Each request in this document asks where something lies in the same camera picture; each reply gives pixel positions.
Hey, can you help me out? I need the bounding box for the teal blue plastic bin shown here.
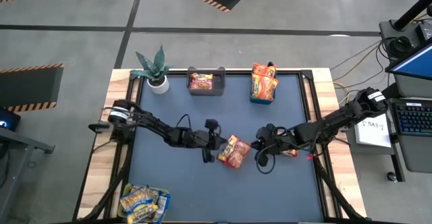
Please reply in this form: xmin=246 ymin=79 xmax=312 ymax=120
xmin=249 ymin=67 xmax=281 ymax=105

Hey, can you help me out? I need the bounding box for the black backlit keyboard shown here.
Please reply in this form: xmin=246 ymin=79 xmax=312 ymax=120
xmin=390 ymin=98 xmax=432 ymax=138

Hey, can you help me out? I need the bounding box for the black device blue light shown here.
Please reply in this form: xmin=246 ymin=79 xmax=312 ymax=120
xmin=0 ymin=107 xmax=22 ymax=132

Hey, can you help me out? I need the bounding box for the yellow-green plastic bin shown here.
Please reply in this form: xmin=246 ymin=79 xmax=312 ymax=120
xmin=116 ymin=182 xmax=171 ymax=223

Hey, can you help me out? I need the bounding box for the grey stand base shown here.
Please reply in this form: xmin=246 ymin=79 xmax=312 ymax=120
xmin=378 ymin=19 xmax=432 ymax=63

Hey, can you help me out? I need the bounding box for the white paper sheet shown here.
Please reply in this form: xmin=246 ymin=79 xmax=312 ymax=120
xmin=356 ymin=113 xmax=392 ymax=148

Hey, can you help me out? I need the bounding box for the yellow floor cable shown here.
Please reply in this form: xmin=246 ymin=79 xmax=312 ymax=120
xmin=332 ymin=45 xmax=382 ymax=99

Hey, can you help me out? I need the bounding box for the grey computer cart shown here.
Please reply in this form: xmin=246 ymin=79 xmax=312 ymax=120
xmin=381 ymin=72 xmax=432 ymax=184

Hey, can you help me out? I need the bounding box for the grey translucent plastic bin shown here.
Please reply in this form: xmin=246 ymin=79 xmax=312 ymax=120
xmin=186 ymin=66 xmax=226 ymax=96

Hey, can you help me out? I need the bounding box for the grey box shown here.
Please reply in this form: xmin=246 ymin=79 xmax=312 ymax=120
xmin=346 ymin=122 xmax=396 ymax=156

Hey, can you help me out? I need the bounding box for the coiled black cable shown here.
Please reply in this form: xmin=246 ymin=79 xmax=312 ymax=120
xmin=387 ymin=34 xmax=414 ymax=59

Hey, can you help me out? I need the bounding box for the black aluminium table frame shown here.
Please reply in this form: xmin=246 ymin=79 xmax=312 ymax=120
xmin=72 ymin=67 xmax=367 ymax=224

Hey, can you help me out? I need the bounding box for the black stand pole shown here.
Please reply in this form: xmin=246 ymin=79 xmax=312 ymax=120
xmin=393 ymin=0 xmax=432 ymax=31

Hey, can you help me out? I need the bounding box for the computer monitor blue screen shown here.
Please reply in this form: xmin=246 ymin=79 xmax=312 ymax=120
xmin=385 ymin=40 xmax=432 ymax=82

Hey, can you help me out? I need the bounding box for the blue-grey table mat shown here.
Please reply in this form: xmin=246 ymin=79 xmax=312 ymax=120
xmin=128 ymin=74 xmax=325 ymax=223

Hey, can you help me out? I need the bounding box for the grey floor cable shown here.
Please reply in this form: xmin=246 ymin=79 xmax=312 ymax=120
xmin=329 ymin=40 xmax=389 ymax=90

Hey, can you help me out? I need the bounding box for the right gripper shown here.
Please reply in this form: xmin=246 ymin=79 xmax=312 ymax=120
xmin=250 ymin=123 xmax=301 ymax=167

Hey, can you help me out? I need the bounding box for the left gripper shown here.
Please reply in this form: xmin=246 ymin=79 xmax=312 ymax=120
xmin=184 ymin=118 xmax=227 ymax=163

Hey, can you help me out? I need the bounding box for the snake plant in white pot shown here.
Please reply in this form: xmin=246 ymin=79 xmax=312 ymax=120
xmin=130 ymin=45 xmax=171 ymax=95

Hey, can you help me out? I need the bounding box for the grey side desk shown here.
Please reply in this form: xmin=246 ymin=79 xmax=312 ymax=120
xmin=0 ymin=125 xmax=55 ymax=223

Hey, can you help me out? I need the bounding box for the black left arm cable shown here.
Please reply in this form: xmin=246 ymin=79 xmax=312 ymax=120
xmin=170 ymin=113 xmax=192 ymax=132

